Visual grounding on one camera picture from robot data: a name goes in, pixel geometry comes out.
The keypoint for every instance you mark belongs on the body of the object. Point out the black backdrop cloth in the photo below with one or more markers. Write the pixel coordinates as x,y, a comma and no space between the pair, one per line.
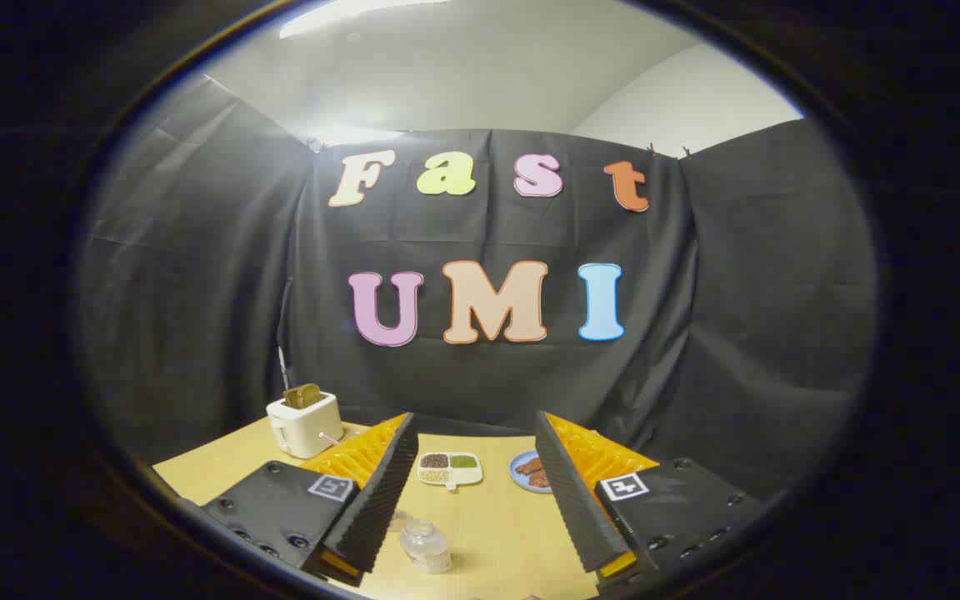
197,292

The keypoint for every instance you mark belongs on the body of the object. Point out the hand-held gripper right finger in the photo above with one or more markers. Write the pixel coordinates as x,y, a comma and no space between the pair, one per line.
580,508

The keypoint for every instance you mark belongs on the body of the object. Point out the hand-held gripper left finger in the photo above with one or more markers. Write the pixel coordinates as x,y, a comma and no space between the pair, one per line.
380,500

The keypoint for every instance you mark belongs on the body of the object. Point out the brown toast slice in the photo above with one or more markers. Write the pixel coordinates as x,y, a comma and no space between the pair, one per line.
311,393
292,399

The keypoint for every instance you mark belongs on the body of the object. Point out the clear juice bottle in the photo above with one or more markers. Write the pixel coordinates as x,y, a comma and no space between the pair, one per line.
428,550

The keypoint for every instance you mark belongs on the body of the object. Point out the brown meat piece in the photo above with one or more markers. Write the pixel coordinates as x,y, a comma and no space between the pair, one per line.
539,478
529,465

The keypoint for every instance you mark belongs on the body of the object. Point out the white toaster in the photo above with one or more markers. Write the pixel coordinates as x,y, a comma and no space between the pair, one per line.
305,425

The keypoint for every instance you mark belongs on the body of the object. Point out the white divided grain dish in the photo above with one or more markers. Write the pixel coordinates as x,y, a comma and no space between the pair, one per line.
467,477

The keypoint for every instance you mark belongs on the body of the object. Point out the wooden table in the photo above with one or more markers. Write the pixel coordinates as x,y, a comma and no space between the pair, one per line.
488,533

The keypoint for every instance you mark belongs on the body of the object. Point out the blue plate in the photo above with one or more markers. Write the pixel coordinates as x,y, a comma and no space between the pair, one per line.
517,477

